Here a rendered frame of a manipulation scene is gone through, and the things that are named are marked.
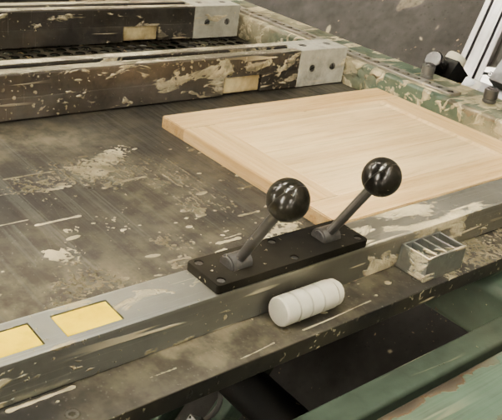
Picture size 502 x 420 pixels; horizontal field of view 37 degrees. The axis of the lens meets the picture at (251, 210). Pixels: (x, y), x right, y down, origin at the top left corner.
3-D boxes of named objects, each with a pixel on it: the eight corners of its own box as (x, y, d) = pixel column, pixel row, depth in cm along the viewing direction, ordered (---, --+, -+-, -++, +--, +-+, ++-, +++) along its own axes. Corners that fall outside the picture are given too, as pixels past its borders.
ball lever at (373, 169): (342, 252, 79) (417, 177, 69) (317, 261, 77) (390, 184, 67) (323, 223, 80) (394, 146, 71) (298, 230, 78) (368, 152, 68)
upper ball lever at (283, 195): (256, 280, 72) (327, 201, 62) (224, 291, 69) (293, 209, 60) (237, 247, 73) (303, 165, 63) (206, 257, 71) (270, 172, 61)
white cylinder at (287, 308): (285, 333, 70) (343, 310, 75) (290, 307, 69) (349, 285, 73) (265, 317, 72) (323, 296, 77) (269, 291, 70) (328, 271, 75)
